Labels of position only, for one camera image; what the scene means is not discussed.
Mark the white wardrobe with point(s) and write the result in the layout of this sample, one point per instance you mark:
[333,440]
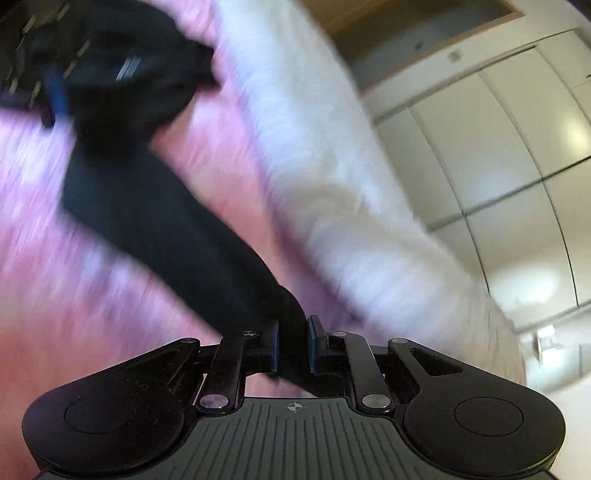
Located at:
[497,165]

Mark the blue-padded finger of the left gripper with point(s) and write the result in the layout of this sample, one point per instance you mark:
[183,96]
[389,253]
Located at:
[56,102]

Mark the pink rose bed blanket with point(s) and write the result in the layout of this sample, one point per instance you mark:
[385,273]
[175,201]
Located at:
[71,305]

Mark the black garment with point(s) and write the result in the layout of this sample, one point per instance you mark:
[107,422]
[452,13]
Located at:
[130,71]

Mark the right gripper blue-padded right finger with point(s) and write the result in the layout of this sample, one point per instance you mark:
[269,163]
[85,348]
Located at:
[347,372]

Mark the grey striped rolled duvet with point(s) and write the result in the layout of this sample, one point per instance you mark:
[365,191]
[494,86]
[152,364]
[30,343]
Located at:
[336,194]

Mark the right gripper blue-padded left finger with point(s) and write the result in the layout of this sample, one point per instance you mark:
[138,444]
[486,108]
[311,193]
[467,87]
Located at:
[227,365]

